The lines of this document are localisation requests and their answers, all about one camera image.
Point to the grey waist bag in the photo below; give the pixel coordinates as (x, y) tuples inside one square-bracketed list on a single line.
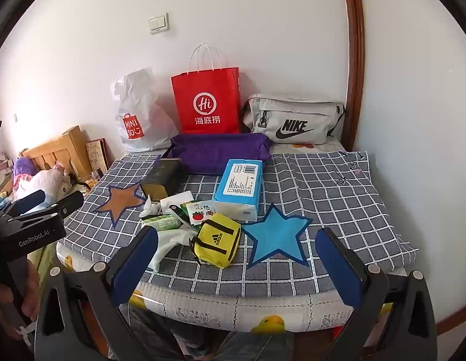
[(293, 109)]

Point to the person's left hand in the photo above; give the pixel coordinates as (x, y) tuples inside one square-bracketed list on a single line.
[(33, 289)]

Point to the green tissue packet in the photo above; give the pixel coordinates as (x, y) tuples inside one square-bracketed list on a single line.
[(148, 207)]

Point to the white plastic shopping bag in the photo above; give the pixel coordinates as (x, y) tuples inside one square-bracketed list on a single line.
[(142, 97)]

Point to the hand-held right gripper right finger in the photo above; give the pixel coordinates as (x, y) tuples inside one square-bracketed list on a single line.
[(336, 267)]

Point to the grey plaid star cloth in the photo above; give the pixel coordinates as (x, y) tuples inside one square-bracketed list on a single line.
[(330, 203)]

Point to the white tomato print packet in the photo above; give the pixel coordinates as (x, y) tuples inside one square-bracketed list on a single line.
[(201, 214)]

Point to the purple plush toy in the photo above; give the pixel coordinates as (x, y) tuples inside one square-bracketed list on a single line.
[(22, 167)]

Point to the blue tissue pack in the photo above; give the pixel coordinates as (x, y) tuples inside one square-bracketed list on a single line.
[(238, 184)]

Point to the wooden nightstand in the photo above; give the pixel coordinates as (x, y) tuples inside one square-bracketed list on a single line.
[(91, 185)]

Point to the green bed sheet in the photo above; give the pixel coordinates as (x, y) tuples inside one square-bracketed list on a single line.
[(41, 261)]

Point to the yellow zip pouch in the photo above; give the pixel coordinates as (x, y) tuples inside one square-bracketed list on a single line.
[(214, 240)]

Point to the wooden bedside table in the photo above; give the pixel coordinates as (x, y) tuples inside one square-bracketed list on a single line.
[(97, 156)]

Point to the wooden headboard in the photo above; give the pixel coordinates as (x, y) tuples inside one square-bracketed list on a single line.
[(64, 150)]

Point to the dark green tin box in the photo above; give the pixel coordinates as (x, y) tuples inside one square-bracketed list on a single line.
[(163, 176)]

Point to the purple towel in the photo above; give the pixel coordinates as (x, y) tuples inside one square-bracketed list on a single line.
[(218, 154)]

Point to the floral quilt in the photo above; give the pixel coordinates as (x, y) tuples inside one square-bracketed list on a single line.
[(37, 184)]

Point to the white light switch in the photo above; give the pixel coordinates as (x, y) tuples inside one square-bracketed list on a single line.
[(158, 23)]

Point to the white cotton glove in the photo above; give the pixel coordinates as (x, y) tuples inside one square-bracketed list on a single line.
[(169, 242)]

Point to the green wet wipe pack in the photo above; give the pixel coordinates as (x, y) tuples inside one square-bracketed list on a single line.
[(163, 222)]

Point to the green foil packet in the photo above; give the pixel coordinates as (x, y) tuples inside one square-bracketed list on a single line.
[(184, 213)]

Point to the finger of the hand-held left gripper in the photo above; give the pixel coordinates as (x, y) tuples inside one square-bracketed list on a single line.
[(69, 203), (28, 200)]

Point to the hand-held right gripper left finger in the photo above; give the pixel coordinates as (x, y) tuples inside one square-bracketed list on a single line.
[(137, 263)]

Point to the red paper bag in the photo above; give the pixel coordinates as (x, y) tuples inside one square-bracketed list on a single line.
[(206, 82)]

